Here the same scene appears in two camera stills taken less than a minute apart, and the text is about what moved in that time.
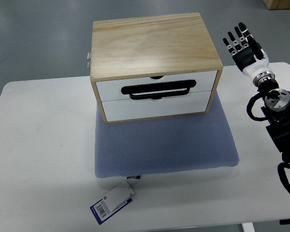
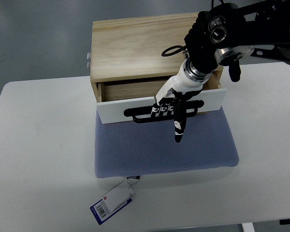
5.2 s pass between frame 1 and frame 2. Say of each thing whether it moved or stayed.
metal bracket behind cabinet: stayed
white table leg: stayed
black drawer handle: moved
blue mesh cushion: stayed
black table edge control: stayed
